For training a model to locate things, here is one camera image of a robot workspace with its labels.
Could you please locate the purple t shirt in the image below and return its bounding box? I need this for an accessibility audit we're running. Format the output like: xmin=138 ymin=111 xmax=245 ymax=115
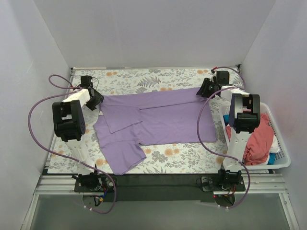
xmin=94 ymin=88 xmax=216 ymax=175

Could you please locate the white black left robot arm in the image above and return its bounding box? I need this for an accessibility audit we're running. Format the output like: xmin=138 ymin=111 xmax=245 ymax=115
xmin=52 ymin=75 xmax=104 ymax=192

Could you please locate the pink t shirt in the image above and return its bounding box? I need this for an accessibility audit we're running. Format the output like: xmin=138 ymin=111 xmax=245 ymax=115
xmin=235 ymin=113 xmax=275 ymax=166

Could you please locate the blue garment in basket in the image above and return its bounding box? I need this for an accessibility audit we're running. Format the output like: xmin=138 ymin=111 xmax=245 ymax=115
xmin=223 ymin=115 xmax=276 ymax=165

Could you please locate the white plastic laundry basket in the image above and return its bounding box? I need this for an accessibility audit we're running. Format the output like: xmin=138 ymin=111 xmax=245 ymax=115
xmin=219 ymin=102 xmax=291 ymax=170

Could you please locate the floral patterned table mat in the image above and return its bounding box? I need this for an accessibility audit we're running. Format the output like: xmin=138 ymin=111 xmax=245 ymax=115
xmin=47 ymin=68 xmax=249 ymax=174

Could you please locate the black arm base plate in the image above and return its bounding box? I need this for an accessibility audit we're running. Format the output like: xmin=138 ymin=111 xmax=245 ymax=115
xmin=72 ymin=173 xmax=246 ymax=203

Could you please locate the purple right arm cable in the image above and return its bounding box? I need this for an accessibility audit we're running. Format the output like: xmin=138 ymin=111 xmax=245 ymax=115
xmin=196 ymin=66 xmax=251 ymax=210

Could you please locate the aluminium table frame rail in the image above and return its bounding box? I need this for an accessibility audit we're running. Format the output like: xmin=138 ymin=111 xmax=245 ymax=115
xmin=20 ymin=67 xmax=300 ymax=230

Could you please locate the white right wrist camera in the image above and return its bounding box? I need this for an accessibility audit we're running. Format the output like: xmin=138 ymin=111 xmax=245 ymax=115
xmin=210 ymin=69 xmax=217 ymax=82

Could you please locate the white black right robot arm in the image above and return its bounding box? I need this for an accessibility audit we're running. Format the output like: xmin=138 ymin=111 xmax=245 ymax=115
xmin=196 ymin=67 xmax=260 ymax=191

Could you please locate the white garment in basket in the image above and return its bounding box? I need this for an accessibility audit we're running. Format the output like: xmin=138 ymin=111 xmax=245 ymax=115
xmin=270 ymin=136 xmax=280 ymax=153

